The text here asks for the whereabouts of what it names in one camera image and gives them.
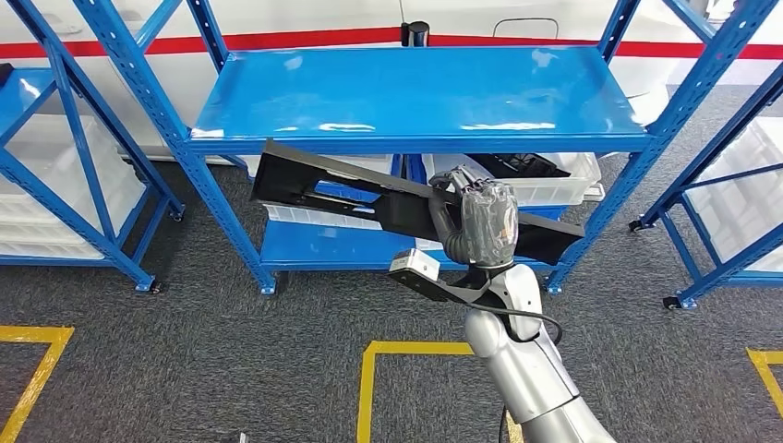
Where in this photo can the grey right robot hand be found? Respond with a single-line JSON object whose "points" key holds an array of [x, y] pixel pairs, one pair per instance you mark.
{"points": [[483, 220]]}

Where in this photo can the long black plastic trim part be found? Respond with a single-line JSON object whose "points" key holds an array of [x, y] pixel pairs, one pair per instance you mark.
{"points": [[404, 214]]}

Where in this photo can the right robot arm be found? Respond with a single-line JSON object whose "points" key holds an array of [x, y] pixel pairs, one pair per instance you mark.
{"points": [[526, 367]]}

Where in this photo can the blue plastic bin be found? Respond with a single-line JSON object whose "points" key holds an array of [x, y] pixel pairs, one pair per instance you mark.
{"points": [[547, 213], [349, 191]]}

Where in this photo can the yellow floor tape square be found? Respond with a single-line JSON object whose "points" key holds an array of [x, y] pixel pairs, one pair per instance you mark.
{"points": [[367, 397], [764, 356], [35, 379]]}

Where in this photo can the red barrier belt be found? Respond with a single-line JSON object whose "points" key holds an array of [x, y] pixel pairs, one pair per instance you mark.
{"points": [[306, 41]]}

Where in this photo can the white car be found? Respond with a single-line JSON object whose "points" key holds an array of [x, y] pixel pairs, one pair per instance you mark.
{"points": [[306, 15]]}

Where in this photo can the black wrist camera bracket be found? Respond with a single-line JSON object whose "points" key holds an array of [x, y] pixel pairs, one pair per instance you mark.
{"points": [[440, 287]]}

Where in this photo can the black barrier post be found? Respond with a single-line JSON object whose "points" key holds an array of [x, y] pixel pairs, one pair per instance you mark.
{"points": [[416, 33]]}

